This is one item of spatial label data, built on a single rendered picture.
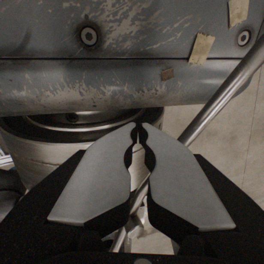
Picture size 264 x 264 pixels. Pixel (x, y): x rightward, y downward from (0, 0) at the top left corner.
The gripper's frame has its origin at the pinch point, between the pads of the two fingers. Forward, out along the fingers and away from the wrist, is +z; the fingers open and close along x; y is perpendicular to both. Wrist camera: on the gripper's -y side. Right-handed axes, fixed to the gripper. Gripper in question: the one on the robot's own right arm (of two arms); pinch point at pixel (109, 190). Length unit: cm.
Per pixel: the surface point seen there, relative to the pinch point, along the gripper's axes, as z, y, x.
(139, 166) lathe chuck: 4.6, -21.5, 14.2
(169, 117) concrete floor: 72, 33, -107
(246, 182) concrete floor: 227, 162, -108
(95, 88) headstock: -1.7, -36.2, 17.7
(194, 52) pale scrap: 8.1, -39.5, 18.3
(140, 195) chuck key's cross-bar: 2.2, -25.0, 22.5
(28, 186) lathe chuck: -14.4, -18.1, 11.5
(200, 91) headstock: 10.5, -35.3, 17.4
